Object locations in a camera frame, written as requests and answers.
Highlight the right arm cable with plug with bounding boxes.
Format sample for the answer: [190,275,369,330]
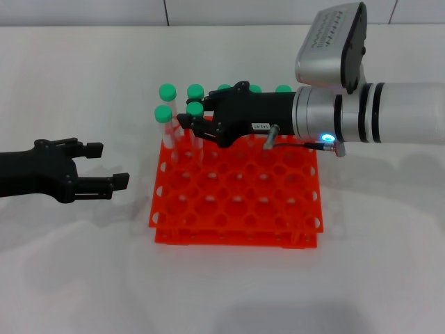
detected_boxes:
[261,124,347,158]

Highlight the orange plastic test tube rack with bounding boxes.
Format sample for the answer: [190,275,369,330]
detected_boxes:
[147,113,324,250]

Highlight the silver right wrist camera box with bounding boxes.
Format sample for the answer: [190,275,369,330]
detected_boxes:
[295,2,369,95]

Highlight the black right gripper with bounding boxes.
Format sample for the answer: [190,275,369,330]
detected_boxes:
[177,81,300,149]

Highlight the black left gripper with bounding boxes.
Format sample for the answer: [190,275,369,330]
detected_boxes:
[0,138,130,205]

